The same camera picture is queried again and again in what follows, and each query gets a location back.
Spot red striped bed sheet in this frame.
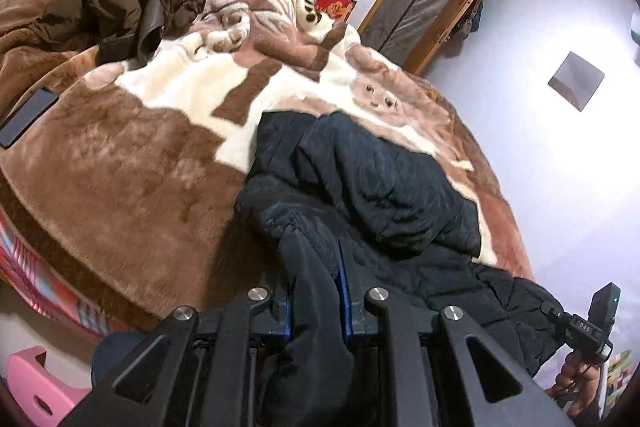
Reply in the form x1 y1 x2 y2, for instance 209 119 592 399
0 212 108 343

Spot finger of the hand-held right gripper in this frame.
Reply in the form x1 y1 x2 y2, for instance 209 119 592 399
543 299 572 331

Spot person's left leg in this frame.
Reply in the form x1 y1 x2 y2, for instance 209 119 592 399
90 332 151 388

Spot brown printed plush blanket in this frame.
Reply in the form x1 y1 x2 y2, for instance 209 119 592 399
0 0 533 333

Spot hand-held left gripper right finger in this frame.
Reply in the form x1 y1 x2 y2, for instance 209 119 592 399
337 241 576 427

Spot pink plastic stool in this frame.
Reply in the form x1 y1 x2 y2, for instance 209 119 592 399
2 346 93 427

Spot black puffer jacket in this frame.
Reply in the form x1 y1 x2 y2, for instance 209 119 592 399
234 109 566 427

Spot grey wall panel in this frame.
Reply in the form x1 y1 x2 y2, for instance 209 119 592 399
547 51 606 112

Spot person's right hand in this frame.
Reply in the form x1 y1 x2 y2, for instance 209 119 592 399
549 351 607 416

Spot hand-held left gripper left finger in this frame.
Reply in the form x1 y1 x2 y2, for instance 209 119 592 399
60 287 293 427

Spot black smartphone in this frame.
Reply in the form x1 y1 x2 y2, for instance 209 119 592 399
0 88 60 148

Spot red box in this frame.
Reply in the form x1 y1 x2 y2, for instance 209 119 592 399
315 0 358 20

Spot wooden doorway with grey curtain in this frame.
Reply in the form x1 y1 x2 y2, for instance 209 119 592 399
357 0 496 75

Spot hanging bags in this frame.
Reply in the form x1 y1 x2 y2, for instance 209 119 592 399
447 0 486 58

